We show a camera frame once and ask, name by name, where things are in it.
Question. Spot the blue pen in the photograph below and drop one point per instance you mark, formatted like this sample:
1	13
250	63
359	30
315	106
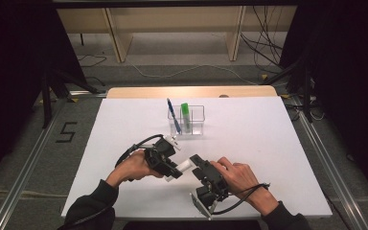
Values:
171	110

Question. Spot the black tripod stand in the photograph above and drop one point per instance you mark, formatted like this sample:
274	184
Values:
306	96
46	102

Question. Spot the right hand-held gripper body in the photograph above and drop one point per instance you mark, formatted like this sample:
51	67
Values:
214	185

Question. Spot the person's dark clothing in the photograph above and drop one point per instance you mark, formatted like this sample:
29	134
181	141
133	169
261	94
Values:
191	225

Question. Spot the green highlighter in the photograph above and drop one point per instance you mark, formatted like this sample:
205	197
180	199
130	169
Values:
185	110

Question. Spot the clear plastic pen holder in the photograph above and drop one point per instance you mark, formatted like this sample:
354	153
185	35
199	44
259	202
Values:
198	128

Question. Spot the small brown round object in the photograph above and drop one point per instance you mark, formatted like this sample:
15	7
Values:
224	96

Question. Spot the dark curtain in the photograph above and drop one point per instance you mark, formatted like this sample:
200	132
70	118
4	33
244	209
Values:
12	80
348	80

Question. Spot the yellow floor tape piece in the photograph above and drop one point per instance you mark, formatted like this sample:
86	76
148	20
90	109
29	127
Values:
285	96
73	100
264	77

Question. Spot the light wooden bench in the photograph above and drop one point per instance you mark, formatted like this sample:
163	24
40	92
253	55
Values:
172	19

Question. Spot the person's right hand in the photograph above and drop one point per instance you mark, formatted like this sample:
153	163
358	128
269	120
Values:
239	179

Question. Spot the person's left hand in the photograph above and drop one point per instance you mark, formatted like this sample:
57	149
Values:
131	167

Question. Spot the short aluminium floor rail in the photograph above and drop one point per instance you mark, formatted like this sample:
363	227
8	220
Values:
87	94

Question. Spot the light wooden table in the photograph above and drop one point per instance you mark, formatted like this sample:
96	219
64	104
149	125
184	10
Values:
140	92

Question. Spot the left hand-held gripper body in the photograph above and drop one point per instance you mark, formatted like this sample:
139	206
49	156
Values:
159	156

